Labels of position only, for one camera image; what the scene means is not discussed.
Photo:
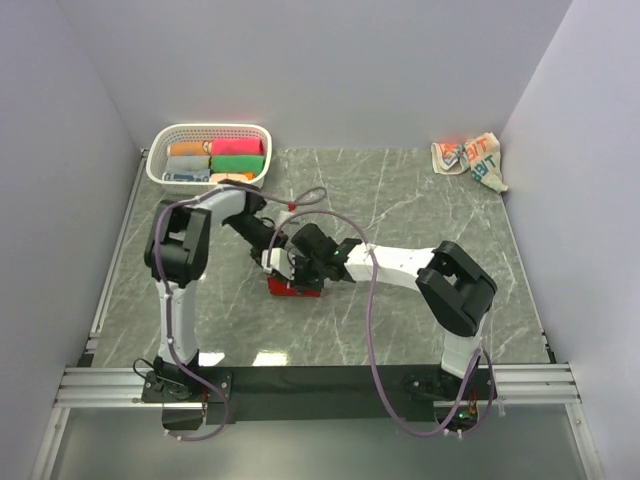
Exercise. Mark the peach rolled towel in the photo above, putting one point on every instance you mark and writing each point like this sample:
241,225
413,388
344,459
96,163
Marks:
238,177

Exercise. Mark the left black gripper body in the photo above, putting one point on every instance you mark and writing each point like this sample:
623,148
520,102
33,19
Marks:
257,235

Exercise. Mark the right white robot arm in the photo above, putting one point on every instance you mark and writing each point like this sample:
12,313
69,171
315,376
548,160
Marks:
457,290

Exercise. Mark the aluminium front rail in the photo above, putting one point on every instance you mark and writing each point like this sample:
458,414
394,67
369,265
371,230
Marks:
512,384

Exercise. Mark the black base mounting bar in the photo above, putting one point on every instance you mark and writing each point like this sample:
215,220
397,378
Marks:
310,392

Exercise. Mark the blue patterned rolled towel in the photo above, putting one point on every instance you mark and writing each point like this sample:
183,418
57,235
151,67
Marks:
187,176

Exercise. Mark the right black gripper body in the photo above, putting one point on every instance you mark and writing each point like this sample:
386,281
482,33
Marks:
308,274

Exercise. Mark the white plastic basket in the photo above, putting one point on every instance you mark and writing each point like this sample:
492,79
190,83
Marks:
190,132

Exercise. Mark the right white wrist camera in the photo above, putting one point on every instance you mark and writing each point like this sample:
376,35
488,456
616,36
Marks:
277,262

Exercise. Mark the pink rolled towel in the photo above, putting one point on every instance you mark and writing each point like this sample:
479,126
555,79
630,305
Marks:
248,146

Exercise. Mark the green rolled towel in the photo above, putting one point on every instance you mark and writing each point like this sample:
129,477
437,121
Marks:
237,164

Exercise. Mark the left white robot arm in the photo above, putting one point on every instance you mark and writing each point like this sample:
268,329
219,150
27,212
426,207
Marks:
177,253

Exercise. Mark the white printed towel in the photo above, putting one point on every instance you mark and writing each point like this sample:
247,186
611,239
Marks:
479,156

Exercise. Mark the grey rolled towel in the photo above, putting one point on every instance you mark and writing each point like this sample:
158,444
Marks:
187,163

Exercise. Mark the red blue cat towel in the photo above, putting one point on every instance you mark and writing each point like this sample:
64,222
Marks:
282,287

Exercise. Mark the orange rolled towel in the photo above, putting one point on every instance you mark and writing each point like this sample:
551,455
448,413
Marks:
196,148

